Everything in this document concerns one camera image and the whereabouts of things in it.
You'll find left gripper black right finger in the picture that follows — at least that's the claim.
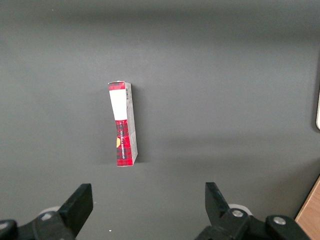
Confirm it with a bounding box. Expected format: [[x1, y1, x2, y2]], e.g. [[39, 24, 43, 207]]
[[194, 181, 310, 240]]

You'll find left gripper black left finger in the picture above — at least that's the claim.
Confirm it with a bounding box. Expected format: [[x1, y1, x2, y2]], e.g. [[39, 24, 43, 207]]
[[0, 183, 94, 240]]

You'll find beige plastic tray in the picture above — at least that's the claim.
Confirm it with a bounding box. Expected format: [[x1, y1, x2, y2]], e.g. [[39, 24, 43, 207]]
[[315, 84, 320, 131]]

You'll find wooden drawer cabinet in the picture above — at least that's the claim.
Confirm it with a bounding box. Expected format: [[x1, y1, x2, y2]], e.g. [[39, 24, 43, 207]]
[[294, 174, 320, 240]]

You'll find red plaid cardboard box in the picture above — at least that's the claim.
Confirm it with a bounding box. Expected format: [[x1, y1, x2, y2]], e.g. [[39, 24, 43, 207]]
[[107, 80, 139, 168]]

